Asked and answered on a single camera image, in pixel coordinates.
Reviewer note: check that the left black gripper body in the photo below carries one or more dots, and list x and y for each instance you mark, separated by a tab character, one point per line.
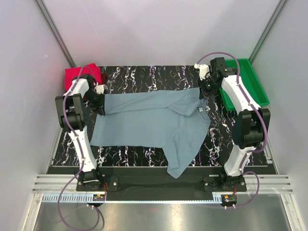
96	100

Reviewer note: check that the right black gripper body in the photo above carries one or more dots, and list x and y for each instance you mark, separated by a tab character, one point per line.
207	86

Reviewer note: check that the grey blue t shirt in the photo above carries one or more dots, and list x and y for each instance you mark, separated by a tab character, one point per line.
174	120

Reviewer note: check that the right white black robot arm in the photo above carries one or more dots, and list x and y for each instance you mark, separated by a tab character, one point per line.
251	125

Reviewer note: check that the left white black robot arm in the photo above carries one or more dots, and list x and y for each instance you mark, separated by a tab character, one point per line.
74	119

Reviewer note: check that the folded red t shirt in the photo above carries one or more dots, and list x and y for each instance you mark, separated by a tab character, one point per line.
103	78

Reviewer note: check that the folded pink t shirt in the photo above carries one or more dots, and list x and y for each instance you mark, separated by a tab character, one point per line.
71	73

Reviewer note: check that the green plastic tray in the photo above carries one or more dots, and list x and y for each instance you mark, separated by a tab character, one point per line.
251	83

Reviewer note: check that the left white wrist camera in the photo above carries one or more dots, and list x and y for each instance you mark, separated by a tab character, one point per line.
100	89

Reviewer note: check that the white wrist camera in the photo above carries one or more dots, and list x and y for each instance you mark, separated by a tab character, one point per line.
100	89
203	70

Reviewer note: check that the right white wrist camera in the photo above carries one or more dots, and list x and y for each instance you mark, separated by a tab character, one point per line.
203	70

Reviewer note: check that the black mounting base plate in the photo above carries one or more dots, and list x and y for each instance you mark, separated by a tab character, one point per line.
116	183

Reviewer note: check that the white slotted cable duct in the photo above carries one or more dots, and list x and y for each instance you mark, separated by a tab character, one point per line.
207	198

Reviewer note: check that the aluminium frame rail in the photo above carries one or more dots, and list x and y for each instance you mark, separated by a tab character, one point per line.
267	184

